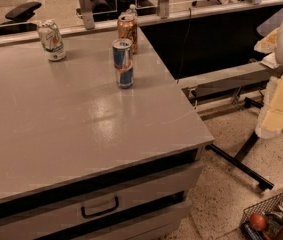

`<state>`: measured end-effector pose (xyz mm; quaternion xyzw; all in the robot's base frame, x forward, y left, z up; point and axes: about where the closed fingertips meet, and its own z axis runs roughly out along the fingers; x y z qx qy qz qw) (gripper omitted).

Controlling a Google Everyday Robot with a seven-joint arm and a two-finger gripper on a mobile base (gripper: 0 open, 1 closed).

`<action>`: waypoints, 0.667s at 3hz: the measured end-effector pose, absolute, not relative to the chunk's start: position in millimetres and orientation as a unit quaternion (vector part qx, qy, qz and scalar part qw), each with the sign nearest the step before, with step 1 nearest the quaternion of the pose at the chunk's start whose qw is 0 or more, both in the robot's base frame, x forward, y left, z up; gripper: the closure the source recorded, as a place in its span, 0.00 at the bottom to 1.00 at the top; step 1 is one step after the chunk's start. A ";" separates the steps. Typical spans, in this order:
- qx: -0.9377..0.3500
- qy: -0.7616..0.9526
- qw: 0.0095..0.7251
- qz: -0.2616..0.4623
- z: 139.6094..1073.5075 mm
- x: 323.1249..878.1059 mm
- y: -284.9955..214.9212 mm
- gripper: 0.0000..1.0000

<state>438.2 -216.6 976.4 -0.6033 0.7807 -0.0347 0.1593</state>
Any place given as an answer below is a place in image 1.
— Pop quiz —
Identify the blue silver redbull can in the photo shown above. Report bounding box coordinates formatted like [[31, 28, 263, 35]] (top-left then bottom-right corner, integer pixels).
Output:
[[112, 38, 134, 89]]

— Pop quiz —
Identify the brown orange soda can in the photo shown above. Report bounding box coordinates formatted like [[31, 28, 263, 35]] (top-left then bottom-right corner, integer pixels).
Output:
[[117, 13, 138, 54]]

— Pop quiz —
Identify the white green soda can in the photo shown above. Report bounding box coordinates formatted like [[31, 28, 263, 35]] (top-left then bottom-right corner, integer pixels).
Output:
[[37, 20, 66, 61]]

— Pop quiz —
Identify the white packet on shelf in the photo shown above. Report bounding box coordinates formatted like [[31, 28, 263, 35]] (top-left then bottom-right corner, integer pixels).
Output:
[[261, 52, 280, 69]]

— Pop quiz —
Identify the red apple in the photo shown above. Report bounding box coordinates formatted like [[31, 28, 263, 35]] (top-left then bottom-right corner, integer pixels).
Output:
[[249, 213, 268, 231]]

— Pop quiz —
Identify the clear plastic water bottle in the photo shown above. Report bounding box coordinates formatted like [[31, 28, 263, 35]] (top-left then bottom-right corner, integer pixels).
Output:
[[127, 4, 138, 17]]

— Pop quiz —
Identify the grey desk drawer unit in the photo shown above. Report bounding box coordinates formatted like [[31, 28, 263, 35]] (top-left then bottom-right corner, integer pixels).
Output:
[[0, 32, 212, 240]]

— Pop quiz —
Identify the black hanging cable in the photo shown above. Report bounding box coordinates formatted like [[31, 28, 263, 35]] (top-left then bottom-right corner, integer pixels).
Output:
[[175, 7, 193, 82]]

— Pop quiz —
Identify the black wire basket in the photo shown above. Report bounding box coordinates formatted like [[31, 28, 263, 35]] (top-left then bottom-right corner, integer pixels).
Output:
[[240, 193, 283, 240]]

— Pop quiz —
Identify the black drawer handle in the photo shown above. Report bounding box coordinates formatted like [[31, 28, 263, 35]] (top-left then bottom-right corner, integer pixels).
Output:
[[80, 195, 119, 219]]

